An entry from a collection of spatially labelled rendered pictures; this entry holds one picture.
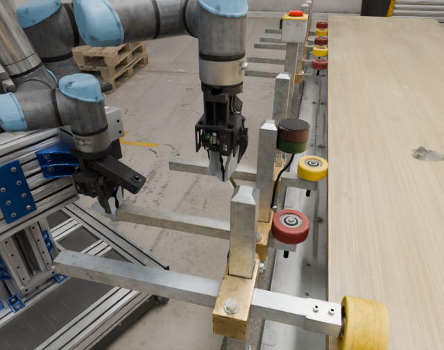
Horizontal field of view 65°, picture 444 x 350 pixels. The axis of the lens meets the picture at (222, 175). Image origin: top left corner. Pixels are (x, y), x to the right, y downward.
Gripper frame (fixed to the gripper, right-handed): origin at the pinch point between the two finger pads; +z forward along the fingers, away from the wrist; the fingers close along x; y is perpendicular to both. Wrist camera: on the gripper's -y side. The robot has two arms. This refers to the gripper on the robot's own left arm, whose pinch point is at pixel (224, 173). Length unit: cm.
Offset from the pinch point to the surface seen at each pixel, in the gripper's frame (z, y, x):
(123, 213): 15.0, 0.8, -24.8
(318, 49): 10, -147, 17
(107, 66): 70, -273, -194
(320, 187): 39, -56, 24
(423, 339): 10.6, 21.1, 36.4
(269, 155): -3.8, -2.9, 8.6
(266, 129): -9.6, -2.9, 7.6
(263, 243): 13.6, 3.9, 9.6
